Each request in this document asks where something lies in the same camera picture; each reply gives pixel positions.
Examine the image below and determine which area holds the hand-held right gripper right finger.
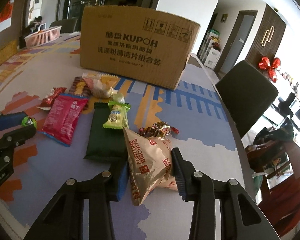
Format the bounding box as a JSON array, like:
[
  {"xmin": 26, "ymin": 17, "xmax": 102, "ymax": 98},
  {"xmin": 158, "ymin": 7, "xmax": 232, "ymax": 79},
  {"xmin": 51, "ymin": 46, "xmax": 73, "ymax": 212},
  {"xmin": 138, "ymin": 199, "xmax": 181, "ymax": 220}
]
[{"xmin": 170, "ymin": 147, "xmax": 275, "ymax": 240}]

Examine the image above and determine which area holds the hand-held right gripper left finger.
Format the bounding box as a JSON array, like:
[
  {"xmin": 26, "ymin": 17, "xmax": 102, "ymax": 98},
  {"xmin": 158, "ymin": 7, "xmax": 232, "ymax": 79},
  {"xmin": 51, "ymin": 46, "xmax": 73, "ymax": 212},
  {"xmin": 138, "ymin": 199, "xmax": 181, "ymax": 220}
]
[{"xmin": 27, "ymin": 159, "xmax": 130, "ymax": 240}]

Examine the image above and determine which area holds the red wooden chair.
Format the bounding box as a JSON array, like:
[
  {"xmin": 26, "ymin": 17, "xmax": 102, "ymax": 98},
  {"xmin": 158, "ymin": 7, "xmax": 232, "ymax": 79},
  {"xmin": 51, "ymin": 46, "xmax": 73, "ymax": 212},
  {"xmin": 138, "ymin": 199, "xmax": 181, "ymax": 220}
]
[{"xmin": 245, "ymin": 140, "xmax": 300, "ymax": 230}]

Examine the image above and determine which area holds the light green snack packet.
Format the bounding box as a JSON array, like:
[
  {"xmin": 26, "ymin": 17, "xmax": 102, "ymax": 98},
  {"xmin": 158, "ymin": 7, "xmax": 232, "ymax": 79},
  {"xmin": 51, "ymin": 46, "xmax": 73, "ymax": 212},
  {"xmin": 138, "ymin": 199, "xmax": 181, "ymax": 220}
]
[{"xmin": 102, "ymin": 101, "xmax": 131, "ymax": 130}]

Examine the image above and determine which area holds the dark dining chair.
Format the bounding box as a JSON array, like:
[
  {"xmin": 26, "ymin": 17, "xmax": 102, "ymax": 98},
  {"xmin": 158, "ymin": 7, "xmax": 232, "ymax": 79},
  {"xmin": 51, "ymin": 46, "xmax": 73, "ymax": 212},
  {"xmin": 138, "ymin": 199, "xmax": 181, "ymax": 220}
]
[
  {"xmin": 215, "ymin": 60, "xmax": 279, "ymax": 138},
  {"xmin": 49, "ymin": 19, "xmax": 78, "ymax": 34}
]

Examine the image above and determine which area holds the brown plaid snack packet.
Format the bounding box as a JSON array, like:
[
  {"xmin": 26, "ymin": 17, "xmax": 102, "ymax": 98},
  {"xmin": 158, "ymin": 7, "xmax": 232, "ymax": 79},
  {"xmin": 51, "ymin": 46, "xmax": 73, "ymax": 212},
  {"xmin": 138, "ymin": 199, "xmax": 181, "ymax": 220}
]
[{"xmin": 69, "ymin": 76, "xmax": 92, "ymax": 98}]

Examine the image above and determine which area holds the yellow woven mat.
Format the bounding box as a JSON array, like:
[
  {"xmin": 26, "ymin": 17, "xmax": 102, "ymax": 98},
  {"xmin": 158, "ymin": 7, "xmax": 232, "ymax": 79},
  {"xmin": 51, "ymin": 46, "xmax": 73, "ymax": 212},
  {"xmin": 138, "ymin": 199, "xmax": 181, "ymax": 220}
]
[{"xmin": 0, "ymin": 41, "xmax": 18, "ymax": 73}]

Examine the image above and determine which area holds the gold wall ornament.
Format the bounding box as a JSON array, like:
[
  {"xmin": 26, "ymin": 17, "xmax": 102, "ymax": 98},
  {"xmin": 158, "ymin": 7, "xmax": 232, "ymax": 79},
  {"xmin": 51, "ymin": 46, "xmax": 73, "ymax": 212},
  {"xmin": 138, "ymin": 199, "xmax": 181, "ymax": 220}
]
[{"xmin": 262, "ymin": 26, "xmax": 274, "ymax": 48}]

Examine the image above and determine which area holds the pink plastic basket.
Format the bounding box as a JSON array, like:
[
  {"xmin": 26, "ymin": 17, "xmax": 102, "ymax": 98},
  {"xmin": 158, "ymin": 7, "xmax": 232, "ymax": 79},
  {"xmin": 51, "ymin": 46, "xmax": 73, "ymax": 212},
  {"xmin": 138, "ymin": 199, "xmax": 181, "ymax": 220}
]
[{"xmin": 24, "ymin": 26, "xmax": 62, "ymax": 48}]

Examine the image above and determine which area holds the red wall poster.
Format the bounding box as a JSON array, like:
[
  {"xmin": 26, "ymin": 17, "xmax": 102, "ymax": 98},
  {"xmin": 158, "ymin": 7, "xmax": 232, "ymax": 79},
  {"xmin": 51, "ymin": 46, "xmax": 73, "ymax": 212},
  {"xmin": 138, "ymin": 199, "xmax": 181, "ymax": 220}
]
[{"xmin": 0, "ymin": 0, "xmax": 17, "ymax": 33}]

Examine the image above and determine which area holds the red gold candy wrapper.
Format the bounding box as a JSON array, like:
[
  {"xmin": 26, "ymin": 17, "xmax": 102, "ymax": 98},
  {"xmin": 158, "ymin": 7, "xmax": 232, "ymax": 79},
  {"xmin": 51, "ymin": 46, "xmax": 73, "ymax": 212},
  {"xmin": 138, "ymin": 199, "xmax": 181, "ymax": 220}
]
[{"xmin": 150, "ymin": 121, "xmax": 180, "ymax": 138}]

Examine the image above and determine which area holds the small dark figure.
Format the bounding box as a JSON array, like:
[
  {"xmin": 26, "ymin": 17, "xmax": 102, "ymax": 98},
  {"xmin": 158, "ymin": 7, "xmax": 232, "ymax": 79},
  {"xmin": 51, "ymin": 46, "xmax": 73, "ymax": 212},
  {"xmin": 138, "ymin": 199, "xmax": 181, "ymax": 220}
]
[{"xmin": 30, "ymin": 16, "xmax": 44, "ymax": 30}]

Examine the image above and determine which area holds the pale green candy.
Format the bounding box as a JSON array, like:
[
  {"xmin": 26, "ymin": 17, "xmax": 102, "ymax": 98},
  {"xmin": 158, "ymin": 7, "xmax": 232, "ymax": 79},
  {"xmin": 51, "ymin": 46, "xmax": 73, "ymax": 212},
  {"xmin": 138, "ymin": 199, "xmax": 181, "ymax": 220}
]
[{"xmin": 112, "ymin": 92, "xmax": 125, "ymax": 104}]

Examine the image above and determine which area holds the brown gold candy wrapper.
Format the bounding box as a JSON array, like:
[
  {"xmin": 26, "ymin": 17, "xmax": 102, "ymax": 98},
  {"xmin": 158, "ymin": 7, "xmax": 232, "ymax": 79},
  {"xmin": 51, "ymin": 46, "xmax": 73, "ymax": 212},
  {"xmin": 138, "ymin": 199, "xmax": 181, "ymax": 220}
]
[{"xmin": 139, "ymin": 126, "xmax": 153, "ymax": 137}]

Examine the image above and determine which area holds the clear bag of sweets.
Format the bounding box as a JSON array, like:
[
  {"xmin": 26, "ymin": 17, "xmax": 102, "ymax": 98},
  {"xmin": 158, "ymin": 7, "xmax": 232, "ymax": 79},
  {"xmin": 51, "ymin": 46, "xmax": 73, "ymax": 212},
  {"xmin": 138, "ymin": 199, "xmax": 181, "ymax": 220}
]
[{"xmin": 82, "ymin": 73, "xmax": 118, "ymax": 98}]

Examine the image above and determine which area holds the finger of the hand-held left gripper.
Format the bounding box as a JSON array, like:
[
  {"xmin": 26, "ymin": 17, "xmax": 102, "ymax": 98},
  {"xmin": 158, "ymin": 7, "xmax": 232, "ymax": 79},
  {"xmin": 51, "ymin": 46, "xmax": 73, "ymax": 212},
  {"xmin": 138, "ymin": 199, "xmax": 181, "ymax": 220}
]
[
  {"xmin": 0, "ymin": 124, "xmax": 37, "ymax": 166},
  {"xmin": 0, "ymin": 106, "xmax": 28, "ymax": 131}
]

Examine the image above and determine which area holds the white storage shelf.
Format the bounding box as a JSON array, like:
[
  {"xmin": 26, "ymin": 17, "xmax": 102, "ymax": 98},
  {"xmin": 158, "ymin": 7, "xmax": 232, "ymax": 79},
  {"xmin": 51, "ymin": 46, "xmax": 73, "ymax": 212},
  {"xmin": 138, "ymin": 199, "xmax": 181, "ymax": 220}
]
[{"xmin": 199, "ymin": 29, "xmax": 220, "ymax": 69}]

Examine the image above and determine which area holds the small red snack packet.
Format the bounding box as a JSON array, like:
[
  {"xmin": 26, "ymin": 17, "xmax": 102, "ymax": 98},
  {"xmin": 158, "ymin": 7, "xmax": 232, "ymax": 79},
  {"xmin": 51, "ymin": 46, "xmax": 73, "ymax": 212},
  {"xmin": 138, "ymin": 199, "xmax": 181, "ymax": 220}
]
[{"xmin": 36, "ymin": 87, "xmax": 67, "ymax": 110}]

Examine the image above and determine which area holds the pink snack packet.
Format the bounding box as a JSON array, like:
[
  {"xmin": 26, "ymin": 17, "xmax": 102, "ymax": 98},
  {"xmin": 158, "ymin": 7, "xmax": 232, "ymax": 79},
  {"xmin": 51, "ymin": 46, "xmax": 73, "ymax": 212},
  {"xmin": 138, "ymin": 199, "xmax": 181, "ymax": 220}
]
[{"xmin": 37, "ymin": 93, "xmax": 89, "ymax": 147}]

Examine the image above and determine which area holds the red foil bow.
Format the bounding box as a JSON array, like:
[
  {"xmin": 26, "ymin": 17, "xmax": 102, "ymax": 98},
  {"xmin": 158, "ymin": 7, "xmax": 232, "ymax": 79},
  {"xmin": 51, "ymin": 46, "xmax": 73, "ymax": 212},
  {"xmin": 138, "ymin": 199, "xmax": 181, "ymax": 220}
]
[{"xmin": 259, "ymin": 57, "xmax": 282, "ymax": 83}]

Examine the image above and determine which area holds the dark green snack packet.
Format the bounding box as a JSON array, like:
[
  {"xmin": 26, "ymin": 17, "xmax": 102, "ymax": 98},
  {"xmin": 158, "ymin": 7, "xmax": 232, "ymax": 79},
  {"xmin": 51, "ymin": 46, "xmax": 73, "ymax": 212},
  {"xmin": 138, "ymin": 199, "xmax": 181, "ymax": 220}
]
[{"xmin": 83, "ymin": 102, "xmax": 130, "ymax": 160}]

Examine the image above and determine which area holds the brown cardboard box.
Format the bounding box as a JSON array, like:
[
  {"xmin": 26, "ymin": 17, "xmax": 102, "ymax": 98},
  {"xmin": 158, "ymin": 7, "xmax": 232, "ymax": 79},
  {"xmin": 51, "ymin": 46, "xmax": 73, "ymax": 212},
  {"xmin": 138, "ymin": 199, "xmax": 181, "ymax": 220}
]
[{"xmin": 79, "ymin": 5, "xmax": 202, "ymax": 91}]

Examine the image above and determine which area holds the green patterned cloth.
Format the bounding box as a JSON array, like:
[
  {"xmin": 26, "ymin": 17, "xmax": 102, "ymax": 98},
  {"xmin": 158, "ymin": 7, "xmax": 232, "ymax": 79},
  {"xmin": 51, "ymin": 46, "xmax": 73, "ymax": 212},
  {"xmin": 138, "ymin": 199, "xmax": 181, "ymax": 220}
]
[{"xmin": 252, "ymin": 122, "xmax": 300, "ymax": 185}]

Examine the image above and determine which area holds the grey hallway door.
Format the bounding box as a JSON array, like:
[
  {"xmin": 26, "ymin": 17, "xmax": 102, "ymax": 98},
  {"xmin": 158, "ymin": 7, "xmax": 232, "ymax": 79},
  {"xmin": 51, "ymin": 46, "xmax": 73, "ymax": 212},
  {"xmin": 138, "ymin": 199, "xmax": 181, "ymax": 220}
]
[{"xmin": 219, "ymin": 10, "xmax": 258, "ymax": 74}]

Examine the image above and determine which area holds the gold biscuit packet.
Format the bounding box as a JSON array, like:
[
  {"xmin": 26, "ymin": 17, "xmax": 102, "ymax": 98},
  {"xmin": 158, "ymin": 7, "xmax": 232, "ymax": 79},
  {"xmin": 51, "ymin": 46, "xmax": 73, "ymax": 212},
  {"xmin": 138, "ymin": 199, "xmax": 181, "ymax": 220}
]
[{"xmin": 122, "ymin": 126, "xmax": 180, "ymax": 207}]

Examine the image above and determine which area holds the green round candy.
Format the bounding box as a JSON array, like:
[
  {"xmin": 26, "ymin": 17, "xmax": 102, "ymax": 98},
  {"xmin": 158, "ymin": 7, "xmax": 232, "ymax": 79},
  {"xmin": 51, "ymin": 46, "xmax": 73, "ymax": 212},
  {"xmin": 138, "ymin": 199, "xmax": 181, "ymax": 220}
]
[{"xmin": 21, "ymin": 117, "xmax": 38, "ymax": 130}]

